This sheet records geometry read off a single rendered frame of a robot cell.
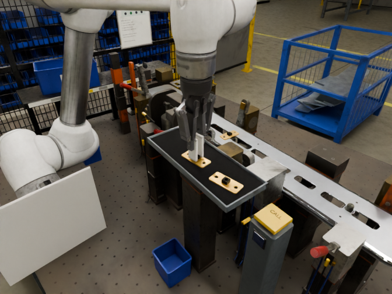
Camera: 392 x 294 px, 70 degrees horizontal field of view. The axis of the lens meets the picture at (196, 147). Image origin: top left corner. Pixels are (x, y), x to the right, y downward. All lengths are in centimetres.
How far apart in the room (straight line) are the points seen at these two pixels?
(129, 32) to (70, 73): 86
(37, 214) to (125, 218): 37
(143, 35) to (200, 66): 139
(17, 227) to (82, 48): 63
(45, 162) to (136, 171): 49
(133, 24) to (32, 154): 109
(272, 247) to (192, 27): 48
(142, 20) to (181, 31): 138
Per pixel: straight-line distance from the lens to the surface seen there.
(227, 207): 64
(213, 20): 60
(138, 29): 196
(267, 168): 85
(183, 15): 59
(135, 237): 120
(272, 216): 65
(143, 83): 139
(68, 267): 119
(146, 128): 110
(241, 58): 487
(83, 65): 114
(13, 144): 120
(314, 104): 335
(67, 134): 123
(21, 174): 118
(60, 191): 105
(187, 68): 62
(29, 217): 107
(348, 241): 80
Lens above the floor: 163
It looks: 34 degrees down
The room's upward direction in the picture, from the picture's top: straight up
